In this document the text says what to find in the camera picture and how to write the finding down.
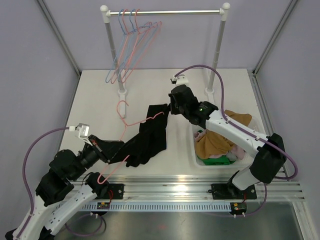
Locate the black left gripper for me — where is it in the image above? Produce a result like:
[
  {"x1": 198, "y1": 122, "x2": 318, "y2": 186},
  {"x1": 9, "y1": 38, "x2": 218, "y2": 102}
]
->
[{"x1": 69, "y1": 134, "x2": 125, "y2": 181}]

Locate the pink hanger of black top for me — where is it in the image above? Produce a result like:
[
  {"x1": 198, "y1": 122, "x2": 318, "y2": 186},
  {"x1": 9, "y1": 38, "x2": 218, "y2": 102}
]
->
[{"x1": 97, "y1": 100, "x2": 165, "y2": 185}]

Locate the black tank top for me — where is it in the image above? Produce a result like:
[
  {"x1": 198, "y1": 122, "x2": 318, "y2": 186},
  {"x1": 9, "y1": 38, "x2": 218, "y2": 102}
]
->
[{"x1": 120, "y1": 103, "x2": 170, "y2": 168}]

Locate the brown tank top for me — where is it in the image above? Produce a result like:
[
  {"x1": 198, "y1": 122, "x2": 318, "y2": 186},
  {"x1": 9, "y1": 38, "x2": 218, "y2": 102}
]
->
[{"x1": 194, "y1": 109, "x2": 253, "y2": 160}]

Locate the pink hanger of brown top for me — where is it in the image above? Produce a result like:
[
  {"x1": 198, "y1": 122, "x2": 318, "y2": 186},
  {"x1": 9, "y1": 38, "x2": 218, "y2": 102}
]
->
[{"x1": 121, "y1": 8, "x2": 162, "y2": 85}]

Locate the green tank top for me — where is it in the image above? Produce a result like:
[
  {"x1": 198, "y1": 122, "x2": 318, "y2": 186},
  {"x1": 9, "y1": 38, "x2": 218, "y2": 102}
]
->
[{"x1": 193, "y1": 130, "x2": 232, "y2": 166}]

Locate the blue wire hanger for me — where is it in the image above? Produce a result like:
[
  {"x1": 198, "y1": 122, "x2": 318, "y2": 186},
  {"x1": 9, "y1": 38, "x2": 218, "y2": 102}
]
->
[{"x1": 104, "y1": 8, "x2": 152, "y2": 83}]

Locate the pink hanger of grey top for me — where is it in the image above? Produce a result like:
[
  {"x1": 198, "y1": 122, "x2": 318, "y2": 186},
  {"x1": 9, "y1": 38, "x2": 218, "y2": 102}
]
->
[{"x1": 109, "y1": 8, "x2": 156, "y2": 85}]

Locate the grey tank top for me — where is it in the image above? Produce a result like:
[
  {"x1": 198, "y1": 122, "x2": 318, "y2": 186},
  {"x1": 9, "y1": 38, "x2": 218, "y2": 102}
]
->
[{"x1": 225, "y1": 152, "x2": 238, "y2": 164}]

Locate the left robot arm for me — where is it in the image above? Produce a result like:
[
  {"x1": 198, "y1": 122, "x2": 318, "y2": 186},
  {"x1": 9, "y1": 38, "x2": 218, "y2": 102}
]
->
[{"x1": 5, "y1": 135, "x2": 124, "y2": 240}]

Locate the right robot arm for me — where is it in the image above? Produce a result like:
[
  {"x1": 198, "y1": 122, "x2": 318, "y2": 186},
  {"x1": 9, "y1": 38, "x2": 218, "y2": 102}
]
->
[{"x1": 168, "y1": 84, "x2": 287, "y2": 200}]

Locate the white metal clothes rack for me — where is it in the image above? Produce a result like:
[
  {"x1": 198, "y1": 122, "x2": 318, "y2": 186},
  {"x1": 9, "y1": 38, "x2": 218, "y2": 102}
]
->
[{"x1": 100, "y1": 2, "x2": 231, "y2": 118}]

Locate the left small circuit board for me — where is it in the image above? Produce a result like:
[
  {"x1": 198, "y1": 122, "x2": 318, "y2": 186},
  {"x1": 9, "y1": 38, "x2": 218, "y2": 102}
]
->
[{"x1": 97, "y1": 202, "x2": 110, "y2": 210}]

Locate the small circuit board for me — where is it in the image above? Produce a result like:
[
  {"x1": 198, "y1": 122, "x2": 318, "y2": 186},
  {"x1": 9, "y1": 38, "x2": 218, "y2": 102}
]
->
[
  {"x1": 230, "y1": 202, "x2": 247, "y2": 212},
  {"x1": 97, "y1": 202, "x2": 110, "y2": 210}
]

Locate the white plastic basket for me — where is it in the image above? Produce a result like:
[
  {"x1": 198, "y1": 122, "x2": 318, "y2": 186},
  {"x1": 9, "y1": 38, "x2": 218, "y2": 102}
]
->
[{"x1": 189, "y1": 125, "x2": 253, "y2": 169}]

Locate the right small circuit board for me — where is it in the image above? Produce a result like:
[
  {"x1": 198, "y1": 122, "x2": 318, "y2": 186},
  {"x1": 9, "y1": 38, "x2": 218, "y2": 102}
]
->
[{"x1": 230, "y1": 202, "x2": 247, "y2": 212}]

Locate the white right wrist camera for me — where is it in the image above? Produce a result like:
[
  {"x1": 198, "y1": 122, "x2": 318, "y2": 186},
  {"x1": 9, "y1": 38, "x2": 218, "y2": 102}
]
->
[{"x1": 170, "y1": 74, "x2": 189, "y2": 87}]

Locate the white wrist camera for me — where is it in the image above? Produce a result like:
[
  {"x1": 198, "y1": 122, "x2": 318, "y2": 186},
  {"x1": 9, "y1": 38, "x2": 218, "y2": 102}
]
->
[
  {"x1": 68, "y1": 123, "x2": 92, "y2": 146},
  {"x1": 170, "y1": 74, "x2": 189, "y2": 87}
]

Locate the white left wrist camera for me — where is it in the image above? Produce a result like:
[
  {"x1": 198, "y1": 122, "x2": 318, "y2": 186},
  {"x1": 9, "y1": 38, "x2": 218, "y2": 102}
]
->
[{"x1": 68, "y1": 123, "x2": 92, "y2": 146}]

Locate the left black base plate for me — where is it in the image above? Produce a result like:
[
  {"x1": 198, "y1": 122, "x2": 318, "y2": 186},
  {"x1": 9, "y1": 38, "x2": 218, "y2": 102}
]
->
[{"x1": 99, "y1": 183, "x2": 125, "y2": 200}]

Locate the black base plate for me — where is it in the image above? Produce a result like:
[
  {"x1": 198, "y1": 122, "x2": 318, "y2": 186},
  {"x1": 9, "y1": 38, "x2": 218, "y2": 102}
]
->
[
  {"x1": 99, "y1": 183, "x2": 125, "y2": 200},
  {"x1": 208, "y1": 183, "x2": 257, "y2": 200}
]

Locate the white slotted cable duct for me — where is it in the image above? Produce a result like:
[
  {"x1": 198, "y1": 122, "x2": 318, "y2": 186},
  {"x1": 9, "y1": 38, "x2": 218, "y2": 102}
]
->
[{"x1": 79, "y1": 201, "x2": 231, "y2": 213}]

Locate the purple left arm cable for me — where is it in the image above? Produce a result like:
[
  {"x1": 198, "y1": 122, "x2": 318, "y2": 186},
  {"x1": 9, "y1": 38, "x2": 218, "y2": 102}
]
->
[{"x1": 16, "y1": 126, "x2": 108, "y2": 240}]

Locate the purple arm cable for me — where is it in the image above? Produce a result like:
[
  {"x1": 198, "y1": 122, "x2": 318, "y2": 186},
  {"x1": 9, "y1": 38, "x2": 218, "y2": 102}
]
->
[
  {"x1": 16, "y1": 126, "x2": 108, "y2": 240},
  {"x1": 174, "y1": 64, "x2": 299, "y2": 217}
]

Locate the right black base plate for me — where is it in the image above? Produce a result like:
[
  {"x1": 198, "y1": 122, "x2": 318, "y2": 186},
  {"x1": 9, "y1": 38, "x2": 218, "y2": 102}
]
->
[{"x1": 208, "y1": 183, "x2": 257, "y2": 200}]

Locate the aluminium mounting rail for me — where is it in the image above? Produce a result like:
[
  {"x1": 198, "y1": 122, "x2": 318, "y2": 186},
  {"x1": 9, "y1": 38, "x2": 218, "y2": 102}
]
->
[{"x1": 72, "y1": 174, "x2": 306, "y2": 202}]

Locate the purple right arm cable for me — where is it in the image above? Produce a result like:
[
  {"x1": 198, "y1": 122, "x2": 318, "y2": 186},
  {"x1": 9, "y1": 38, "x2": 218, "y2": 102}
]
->
[{"x1": 174, "y1": 64, "x2": 299, "y2": 217}]

